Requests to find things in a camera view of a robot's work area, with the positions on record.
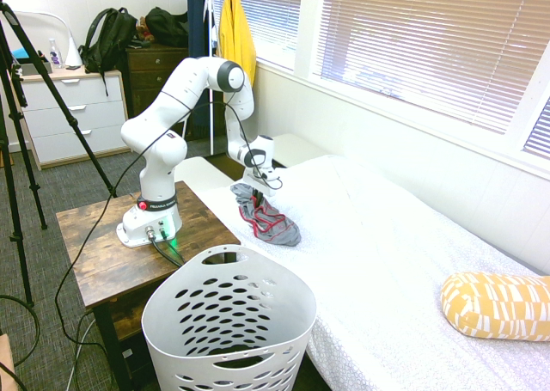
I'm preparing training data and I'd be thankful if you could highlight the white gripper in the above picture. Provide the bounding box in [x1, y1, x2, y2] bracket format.
[241, 167, 284, 208]

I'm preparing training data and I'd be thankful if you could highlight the grey shirt with red trim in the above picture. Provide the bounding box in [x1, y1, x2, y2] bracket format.
[229, 182, 302, 248]

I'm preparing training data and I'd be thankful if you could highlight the white perforated laundry basket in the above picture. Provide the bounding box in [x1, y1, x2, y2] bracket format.
[141, 244, 318, 391]

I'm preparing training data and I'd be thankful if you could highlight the black duffel bag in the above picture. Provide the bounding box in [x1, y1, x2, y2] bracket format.
[144, 6, 190, 48]

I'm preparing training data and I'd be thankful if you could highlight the dark wooden bed platform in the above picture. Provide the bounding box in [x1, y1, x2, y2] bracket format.
[205, 152, 276, 181]

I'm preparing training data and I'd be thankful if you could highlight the white coat rack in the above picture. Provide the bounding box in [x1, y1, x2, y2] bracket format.
[201, 0, 224, 156]

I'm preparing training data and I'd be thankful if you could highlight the white circle-patterned bed cover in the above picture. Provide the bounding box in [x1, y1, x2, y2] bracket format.
[201, 154, 550, 391]

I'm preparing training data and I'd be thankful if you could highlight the rustic wooden side table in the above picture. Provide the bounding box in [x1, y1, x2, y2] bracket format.
[55, 180, 241, 391]

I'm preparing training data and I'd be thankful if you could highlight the dark wooden dresser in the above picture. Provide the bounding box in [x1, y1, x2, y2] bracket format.
[124, 45, 216, 143]

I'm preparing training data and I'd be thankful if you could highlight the yellow hanging garment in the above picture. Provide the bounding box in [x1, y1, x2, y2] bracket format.
[218, 0, 258, 87]

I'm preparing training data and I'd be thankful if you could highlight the small window blind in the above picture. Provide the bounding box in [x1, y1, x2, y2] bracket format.
[240, 0, 304, 70]

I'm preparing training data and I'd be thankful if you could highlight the navy hanging garment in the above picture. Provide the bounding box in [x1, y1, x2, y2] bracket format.
[186, 0, 216, 59]

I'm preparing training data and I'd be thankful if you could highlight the brown and red plush toy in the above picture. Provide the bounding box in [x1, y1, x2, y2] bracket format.
[136, 15, 156, 44]

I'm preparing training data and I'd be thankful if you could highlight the white drawer dresser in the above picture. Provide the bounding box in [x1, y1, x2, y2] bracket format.
[19, 68, 132, 171]

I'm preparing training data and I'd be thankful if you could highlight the black backpack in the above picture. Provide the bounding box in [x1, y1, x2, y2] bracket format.
[78, 7, 138, 98]

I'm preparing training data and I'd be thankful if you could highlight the large window blind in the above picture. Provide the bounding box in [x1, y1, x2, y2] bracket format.
[312, 0, 550, 135]

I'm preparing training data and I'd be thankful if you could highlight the white desk lamp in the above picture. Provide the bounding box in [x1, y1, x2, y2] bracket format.
[21, 11, 83, 70]

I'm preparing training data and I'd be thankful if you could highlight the clear plastic bottle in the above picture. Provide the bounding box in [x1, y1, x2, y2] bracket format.
[47, 37, 64, 70]

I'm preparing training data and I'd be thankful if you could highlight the grey box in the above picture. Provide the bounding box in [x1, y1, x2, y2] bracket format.
[19, 62, 52, 77]

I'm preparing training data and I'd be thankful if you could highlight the yellow patterned bolster pillow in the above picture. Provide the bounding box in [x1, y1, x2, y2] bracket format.
[440, 271, 550, 343]

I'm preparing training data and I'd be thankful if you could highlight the narrow window blind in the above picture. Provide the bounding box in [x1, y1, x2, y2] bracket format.
[522, 98, 550, 152]

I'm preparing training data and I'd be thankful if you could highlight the light wooden desk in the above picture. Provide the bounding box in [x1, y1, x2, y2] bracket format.
[0, 330, 18, 391]

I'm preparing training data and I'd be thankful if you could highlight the black base cable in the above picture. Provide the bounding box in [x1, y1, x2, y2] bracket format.
[161, 231, 186, 263]

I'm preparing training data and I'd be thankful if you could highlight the grey base cable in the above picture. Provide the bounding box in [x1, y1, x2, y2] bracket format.
[148, 231, 186, 266]

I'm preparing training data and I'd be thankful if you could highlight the black robot wrist cable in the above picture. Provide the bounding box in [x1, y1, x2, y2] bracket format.
[54, 89, 284, 366]

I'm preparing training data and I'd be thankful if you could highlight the black camera tripod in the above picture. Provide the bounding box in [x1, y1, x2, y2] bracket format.
[0, 0, 118, 309]

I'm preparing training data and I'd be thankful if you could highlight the black floor cable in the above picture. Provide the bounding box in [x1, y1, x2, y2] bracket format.
[0, 294, 42, 379]

